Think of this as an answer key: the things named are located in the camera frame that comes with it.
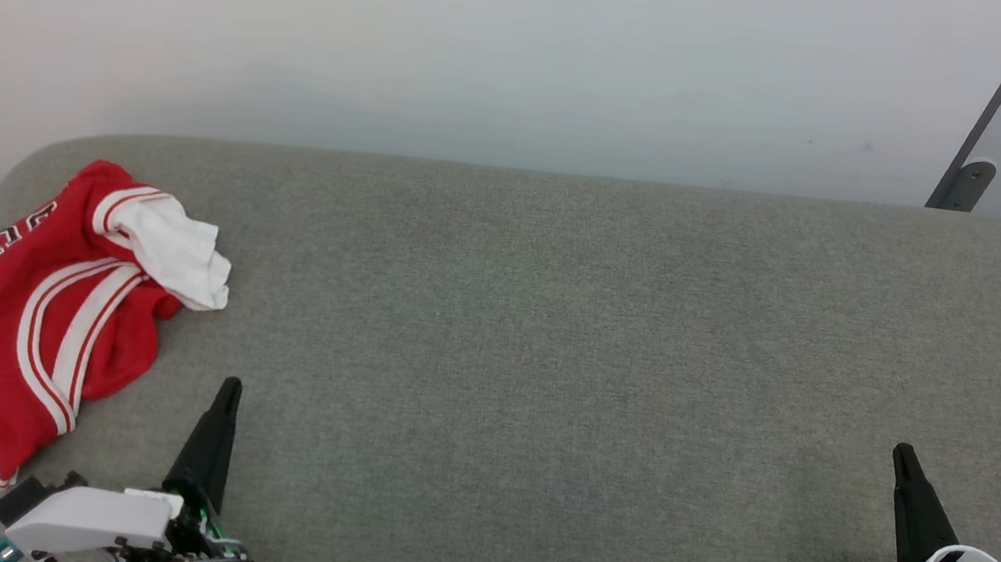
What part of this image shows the red white Bulls jersey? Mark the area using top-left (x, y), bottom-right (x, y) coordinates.
top-left (0, 149), bottom-right (243, 512)

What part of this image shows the grey metal bar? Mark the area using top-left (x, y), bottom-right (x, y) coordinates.
top-left (925, 0), bottom-right (1001, 217)

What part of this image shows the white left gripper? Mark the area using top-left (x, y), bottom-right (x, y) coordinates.
top-left (0, 353), bottom-right (279, 562)

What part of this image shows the grey fabric sofa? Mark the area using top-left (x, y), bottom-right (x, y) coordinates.
top-left (0, 103), bottom-right (1001, 562)

